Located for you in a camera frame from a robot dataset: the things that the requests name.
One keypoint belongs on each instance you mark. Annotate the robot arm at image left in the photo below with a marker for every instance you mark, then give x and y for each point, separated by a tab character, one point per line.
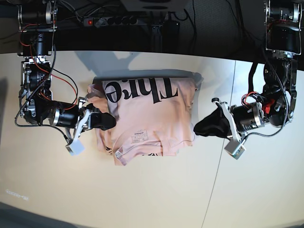
37	27

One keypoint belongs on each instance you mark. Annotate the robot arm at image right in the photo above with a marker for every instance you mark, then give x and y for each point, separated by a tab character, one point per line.
275	105

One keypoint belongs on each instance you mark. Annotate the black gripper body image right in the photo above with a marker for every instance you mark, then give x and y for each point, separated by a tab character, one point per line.
249	117

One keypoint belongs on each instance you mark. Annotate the black power strip red switch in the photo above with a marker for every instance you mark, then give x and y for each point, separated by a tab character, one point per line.
110	21

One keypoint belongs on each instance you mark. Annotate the black power adapter box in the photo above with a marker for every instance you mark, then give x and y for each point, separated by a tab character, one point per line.
170	36

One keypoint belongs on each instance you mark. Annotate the metal table leg column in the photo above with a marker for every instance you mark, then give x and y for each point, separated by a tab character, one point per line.
156	38

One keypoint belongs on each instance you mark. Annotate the pink T-shirt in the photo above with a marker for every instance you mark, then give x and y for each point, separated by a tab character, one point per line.
152	114

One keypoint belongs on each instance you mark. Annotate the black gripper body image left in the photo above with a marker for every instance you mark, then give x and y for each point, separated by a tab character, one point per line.
65	118

